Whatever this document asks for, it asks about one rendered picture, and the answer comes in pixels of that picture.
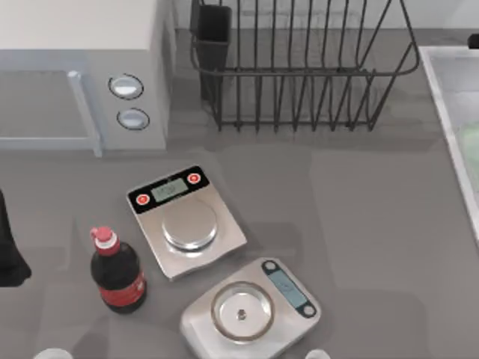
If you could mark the silver scale with red buttons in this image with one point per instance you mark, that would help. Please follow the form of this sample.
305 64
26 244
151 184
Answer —
187 224

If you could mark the smaller microwave knob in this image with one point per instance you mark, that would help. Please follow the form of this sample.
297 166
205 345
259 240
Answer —
132 119

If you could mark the silver scale with blue display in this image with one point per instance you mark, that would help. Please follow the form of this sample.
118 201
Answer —
250 314

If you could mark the black cutlery holder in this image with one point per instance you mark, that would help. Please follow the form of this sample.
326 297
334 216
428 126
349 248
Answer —
210 37

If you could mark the larger microwave knob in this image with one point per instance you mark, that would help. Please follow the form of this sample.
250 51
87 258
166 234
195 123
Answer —
125 86

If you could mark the dark cola bottle red cap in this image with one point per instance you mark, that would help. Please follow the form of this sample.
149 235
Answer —
118 276

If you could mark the white rounded object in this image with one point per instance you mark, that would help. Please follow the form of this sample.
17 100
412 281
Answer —
317 355
52 354

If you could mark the pale microwave oven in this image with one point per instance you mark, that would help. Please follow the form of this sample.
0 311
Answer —
45 112

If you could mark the white sink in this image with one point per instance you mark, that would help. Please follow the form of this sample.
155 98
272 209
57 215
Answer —
454 123

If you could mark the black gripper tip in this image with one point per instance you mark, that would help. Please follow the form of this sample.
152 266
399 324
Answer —
9 254

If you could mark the small black object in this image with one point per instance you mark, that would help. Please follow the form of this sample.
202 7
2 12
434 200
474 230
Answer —
474 40

